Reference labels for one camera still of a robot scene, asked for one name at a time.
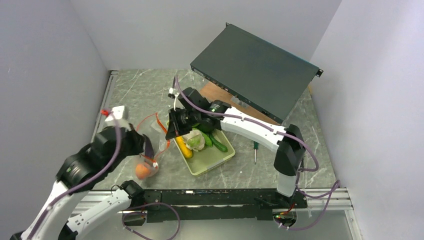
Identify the orange peach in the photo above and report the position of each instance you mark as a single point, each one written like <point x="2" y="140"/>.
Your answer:
<point x="142" y="171"/>

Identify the green handled screwdriver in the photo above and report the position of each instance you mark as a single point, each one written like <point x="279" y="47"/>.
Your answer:
<point x="255" y="147"/>

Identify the clear orange zip bag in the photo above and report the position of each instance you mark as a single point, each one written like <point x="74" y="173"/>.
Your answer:
<point x="156" y="131"/>

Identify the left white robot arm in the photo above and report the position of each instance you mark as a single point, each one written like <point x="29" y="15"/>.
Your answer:
<point x="78" y="175"/>

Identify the dark green avocado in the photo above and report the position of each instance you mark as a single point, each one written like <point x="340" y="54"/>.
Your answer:
<point x="206" y="126"/>

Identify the white cauliflower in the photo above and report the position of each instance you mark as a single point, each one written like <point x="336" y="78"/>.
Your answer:
<point x="194" y="140"/>

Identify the purple eggplant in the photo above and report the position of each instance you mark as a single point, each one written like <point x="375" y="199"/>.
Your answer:
<point x="148" y="148"/>

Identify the green plastic basket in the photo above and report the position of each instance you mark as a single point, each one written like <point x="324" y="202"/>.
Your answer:
<point x="210" y="157"/>

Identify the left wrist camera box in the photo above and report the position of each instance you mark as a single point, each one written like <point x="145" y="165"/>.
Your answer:
<point x="118" y="117"/>

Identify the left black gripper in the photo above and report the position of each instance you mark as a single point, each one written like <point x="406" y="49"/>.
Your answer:
<point x="138" y="140"/>

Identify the black network switch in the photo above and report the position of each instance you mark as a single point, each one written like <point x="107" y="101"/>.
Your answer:
<point x="257" y="72"/>

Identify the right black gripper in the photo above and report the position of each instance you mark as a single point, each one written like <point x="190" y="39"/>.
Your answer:
<point x="175" y="129"/>

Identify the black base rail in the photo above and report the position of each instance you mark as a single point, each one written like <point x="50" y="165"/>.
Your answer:
<point x="262" y="204"/>

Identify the brown wooden board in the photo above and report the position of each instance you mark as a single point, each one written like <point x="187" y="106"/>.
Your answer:
<point x="213" y="92"/>

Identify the dark green cucumber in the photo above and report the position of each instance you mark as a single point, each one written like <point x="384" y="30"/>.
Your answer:
<point x="221" y="147"/>

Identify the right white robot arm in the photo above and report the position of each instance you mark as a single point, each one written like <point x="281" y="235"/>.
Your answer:
<point x="285" y="142"/>

